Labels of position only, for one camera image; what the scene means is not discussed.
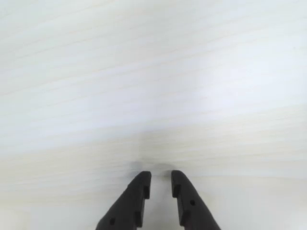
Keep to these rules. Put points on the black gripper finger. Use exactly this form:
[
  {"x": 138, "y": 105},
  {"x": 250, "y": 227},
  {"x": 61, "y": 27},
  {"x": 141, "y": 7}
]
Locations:
[
  {"x": 192, "y": 208},
  {"x": 134, "y": 203}
]

